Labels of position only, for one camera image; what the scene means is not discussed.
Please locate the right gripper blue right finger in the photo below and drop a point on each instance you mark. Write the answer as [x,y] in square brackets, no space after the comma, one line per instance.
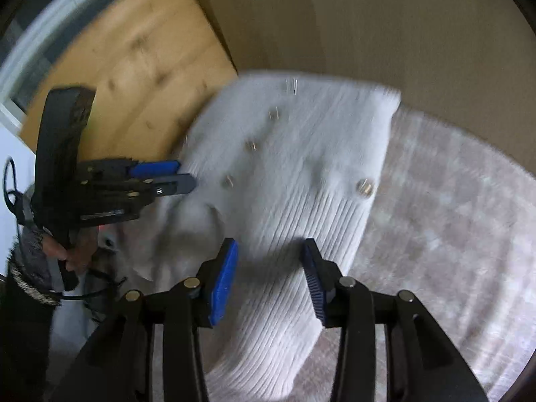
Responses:
[323,281]

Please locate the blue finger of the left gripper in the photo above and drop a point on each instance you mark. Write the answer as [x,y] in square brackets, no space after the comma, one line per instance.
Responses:
[153,169]
[177,184]

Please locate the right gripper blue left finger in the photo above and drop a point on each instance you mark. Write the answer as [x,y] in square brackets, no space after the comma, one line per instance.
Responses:
[216,277]

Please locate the cream knit sweater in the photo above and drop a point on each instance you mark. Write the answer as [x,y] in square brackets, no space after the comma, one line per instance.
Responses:
[277,158]

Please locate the black sleeved left forearm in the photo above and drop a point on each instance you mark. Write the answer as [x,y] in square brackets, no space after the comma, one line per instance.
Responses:
[27,310]

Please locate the person's left hand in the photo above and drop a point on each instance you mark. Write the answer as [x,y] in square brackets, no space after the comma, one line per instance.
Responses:
[77,257]

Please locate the pine plank panel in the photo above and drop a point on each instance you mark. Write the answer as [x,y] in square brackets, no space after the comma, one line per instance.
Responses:
[153,63]

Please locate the plaid beige floor mat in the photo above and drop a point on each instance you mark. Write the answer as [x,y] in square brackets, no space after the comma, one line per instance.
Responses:
[454,221]

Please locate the light plywood board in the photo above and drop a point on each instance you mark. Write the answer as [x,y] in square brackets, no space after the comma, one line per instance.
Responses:
[468,62]

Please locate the white window frame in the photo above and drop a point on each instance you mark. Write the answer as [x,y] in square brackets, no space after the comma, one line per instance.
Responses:
[33,41]

